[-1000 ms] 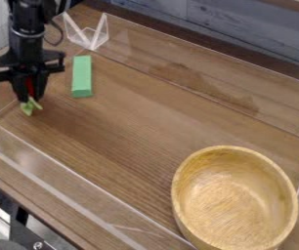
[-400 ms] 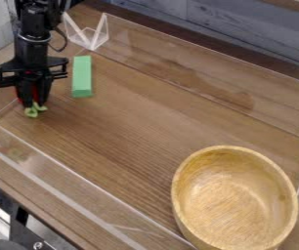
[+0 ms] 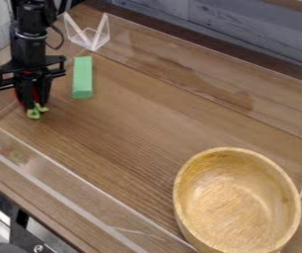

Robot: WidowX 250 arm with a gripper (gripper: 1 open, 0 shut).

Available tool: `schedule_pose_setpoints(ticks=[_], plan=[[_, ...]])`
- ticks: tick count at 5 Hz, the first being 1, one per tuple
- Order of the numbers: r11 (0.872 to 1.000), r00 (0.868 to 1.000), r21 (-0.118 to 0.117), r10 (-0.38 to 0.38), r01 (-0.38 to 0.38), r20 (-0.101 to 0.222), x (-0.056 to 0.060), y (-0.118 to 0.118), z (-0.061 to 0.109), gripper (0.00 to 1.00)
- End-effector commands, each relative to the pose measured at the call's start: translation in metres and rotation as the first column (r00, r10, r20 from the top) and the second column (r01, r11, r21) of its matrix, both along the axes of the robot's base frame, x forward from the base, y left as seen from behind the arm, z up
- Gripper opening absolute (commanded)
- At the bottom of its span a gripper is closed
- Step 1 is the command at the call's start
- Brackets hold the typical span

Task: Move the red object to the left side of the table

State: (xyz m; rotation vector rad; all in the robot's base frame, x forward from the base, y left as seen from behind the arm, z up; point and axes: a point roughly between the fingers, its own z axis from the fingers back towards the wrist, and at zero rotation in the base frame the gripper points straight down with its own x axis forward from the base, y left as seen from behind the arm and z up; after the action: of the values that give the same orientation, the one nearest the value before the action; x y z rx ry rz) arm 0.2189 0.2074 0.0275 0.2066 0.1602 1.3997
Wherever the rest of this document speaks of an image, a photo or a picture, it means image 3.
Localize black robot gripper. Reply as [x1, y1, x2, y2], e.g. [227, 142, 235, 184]
[0, 23, 65, 110]

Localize red knitted strawberry toy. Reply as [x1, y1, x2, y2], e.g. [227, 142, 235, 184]
[19, 71, 51, 120]

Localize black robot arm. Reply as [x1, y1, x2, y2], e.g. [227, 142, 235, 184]
[0, 0, 67, 114]

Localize green rectangular block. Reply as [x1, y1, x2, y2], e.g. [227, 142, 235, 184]
[72, 56, 93, 99]

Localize clear acrylic tray walls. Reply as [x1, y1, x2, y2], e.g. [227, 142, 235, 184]
[0, 10, 302, 253]

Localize round wooden bowl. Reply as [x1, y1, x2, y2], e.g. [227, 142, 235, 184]
[172, 147, 302, 253]

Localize black cable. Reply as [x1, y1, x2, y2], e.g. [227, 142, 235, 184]
[47, 23, 65, 51]

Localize clear acrylic corner bracket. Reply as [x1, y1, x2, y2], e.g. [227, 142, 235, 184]
[63, 13, 111, 51]

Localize black table leg frame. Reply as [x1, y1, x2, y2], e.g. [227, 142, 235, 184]
[0, 207, 56, 253]

